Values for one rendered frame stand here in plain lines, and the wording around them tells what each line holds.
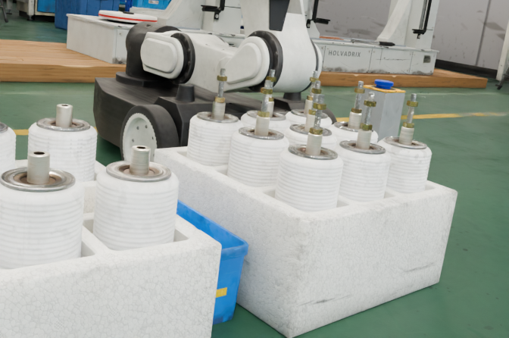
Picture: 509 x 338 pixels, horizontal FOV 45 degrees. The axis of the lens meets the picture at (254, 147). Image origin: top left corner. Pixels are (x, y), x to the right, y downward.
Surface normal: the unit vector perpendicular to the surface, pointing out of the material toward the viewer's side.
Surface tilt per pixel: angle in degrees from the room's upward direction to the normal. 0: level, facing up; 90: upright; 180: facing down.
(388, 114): 90
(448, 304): 0
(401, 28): 90
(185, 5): 90
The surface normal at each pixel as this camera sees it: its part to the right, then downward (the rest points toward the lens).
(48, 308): 0.61, 0.26
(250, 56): -0.77, 0.05
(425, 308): 0.12, -0.97
